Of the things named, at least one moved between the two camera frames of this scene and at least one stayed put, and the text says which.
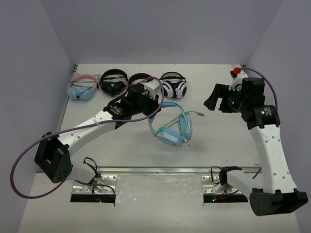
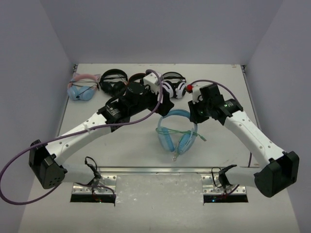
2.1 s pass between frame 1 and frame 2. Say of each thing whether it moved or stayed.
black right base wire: stayed
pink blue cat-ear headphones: stayed
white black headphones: stayed
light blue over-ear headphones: moved
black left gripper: moved
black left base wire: stayed
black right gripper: moved
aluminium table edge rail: stayed
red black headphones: stayed
